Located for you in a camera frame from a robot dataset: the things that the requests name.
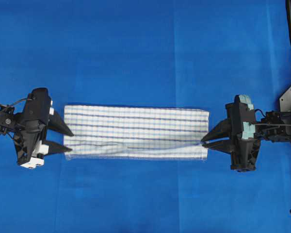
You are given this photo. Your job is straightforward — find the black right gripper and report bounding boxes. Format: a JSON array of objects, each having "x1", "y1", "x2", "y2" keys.
[{"x1": 201, "y1": 95, "x2": 260, "y2": 172}]

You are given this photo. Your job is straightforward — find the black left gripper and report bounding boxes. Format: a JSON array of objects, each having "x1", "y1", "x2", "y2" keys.
[{"x1": 14, "y1": 87, "x2": 74, "y2": 169}]

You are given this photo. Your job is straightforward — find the blue white striped towel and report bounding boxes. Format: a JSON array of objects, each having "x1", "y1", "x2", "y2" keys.
[{"x1": 64, "y1": 105, "x2": 209, "y2": 160}]

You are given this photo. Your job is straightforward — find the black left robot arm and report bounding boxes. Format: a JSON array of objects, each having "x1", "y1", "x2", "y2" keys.
[{"x1": 0, "y1": 87, "x2": 74, "y2": 169}]

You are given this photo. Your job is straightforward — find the blue table cloth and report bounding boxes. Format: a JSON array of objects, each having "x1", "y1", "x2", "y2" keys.
[{"x1": 0, "y1": 0, "x2": 291, "y2": 233}]

